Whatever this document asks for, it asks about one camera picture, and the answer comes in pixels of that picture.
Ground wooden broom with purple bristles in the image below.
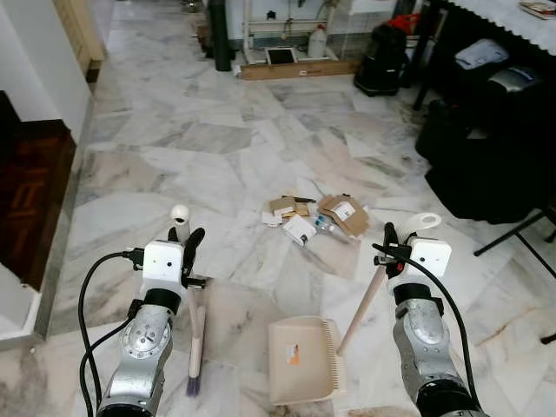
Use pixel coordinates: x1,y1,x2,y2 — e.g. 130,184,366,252
169,204,209,398

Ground beige dustpan with wooden handle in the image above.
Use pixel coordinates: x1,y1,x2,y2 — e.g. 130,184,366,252
268,213,442,407

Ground blue plastic wrapper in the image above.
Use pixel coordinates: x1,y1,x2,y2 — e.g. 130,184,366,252
313,215,341,234

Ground small white box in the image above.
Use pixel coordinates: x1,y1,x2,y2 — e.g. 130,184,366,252
282,215,319,247

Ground small brown cardboard box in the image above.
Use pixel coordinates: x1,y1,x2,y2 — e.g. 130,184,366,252
268,197,301,218

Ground large black bag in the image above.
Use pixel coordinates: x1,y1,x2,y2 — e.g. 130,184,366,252
414,39,556,226

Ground black metal stand legs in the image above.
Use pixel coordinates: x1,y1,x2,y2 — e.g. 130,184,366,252
473,207,556,260

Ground dark brown wooden staircase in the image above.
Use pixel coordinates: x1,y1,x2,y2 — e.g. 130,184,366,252
0,91,78,293

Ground black vacuum cleaner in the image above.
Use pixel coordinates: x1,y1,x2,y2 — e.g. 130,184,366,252
354,22,412,97

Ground black table leg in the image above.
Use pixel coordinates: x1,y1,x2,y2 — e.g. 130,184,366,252
412,0,449,112

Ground long wooden plank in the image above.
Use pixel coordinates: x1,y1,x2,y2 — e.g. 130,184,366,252
239,58,360,82

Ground grey plastic lid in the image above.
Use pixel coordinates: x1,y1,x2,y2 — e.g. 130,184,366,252
486,67,540,94

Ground pale blue folded cloth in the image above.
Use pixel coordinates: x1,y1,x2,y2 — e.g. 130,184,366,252
453,38,510,71

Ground white plastic bottle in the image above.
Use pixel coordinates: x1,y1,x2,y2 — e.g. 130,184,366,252
308,24,330,60

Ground black pole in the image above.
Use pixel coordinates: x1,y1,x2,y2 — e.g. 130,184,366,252
207,0,235,73

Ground red cloth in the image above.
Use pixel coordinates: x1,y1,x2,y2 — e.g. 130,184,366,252
388,13,419,35

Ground white metal rack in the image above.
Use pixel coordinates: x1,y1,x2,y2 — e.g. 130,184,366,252
241,0,341,64

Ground table with white cloth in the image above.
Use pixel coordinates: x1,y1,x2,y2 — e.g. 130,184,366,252
450,0,556,58

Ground book with light cover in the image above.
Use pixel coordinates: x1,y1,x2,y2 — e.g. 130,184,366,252
519,0,556,21

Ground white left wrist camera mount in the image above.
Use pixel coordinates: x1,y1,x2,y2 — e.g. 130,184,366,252
142,241,188,293

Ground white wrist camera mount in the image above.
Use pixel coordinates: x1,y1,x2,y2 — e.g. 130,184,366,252
407,237,453,280
142,241,188,293

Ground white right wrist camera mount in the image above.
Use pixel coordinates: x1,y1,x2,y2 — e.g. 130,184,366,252
407,237,453,280

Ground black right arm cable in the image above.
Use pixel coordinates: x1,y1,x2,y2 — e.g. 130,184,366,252
374,246,481,414

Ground dark tablet with white frame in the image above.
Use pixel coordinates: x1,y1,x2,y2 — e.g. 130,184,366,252
265,48,297,68

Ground light wooden wall panel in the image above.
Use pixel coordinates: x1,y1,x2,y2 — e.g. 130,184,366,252
53,0,108,84

